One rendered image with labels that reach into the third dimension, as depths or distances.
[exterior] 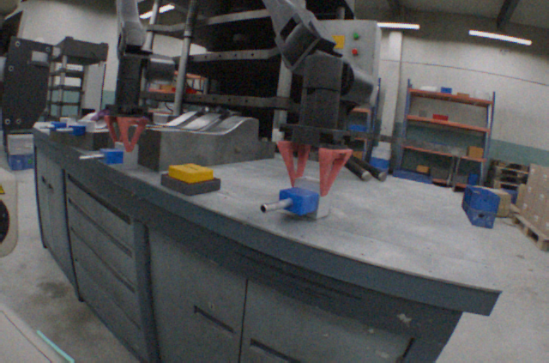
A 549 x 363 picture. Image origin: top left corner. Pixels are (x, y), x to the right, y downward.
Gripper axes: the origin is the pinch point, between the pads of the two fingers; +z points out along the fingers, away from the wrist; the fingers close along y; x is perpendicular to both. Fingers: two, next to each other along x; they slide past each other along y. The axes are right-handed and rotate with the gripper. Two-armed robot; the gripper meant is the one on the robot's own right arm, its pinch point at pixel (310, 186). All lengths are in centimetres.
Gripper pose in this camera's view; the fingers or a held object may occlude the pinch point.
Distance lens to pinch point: 43.0
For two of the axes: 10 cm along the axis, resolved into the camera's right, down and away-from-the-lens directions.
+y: -7.5, -1.7, 6.3
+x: -6.5, 0.3, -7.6
